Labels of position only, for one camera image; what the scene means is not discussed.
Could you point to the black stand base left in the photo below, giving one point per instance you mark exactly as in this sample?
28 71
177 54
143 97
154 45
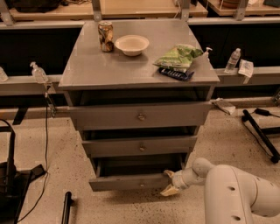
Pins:
13 183

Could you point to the grey drawer cabinet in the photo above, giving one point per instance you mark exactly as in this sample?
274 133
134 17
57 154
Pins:
95 78

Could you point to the sanitizer pump bottle left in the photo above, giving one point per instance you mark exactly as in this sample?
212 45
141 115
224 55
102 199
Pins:
38 73

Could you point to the grey bottom drawer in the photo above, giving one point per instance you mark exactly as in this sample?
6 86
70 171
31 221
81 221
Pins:
135 172

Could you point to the grey middle drawer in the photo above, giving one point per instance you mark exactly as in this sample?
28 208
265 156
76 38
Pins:
139 146

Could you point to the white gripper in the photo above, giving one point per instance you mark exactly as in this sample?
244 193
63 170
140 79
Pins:
178 180

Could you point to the white wipe packet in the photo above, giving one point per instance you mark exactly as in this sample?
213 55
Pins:
246 68

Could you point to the black bar on floor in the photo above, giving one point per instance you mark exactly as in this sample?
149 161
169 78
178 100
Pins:
68 201

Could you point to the black power adapter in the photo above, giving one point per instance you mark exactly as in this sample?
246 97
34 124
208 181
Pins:
262 112

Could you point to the black stand leg right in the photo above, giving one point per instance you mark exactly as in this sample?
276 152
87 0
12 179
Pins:
264 134

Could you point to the grey top drawer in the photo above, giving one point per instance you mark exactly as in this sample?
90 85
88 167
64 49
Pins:
137 116

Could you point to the folded cloth on ledge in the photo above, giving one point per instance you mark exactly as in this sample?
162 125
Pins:
224 105

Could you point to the white paper bowl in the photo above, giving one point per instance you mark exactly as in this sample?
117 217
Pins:
132 45

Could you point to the clear water bottle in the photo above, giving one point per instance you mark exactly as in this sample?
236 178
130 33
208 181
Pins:
233 60

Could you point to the sanitizer pump bottle behind cabinet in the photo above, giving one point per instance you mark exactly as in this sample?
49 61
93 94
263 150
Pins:
207 52

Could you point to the dark blue snack bar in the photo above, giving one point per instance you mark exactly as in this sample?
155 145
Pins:
179 76

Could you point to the grey drawer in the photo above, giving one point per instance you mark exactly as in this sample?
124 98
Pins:
137 116
135 172
139 146

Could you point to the clear bottle far left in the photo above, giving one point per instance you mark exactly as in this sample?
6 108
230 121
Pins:
3 75

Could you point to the green chip bag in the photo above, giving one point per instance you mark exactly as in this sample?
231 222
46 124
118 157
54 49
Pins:
179 58

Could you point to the patterned drink can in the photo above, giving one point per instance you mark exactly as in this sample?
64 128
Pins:
105 30

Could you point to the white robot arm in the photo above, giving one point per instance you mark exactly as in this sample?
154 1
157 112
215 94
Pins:
231 195

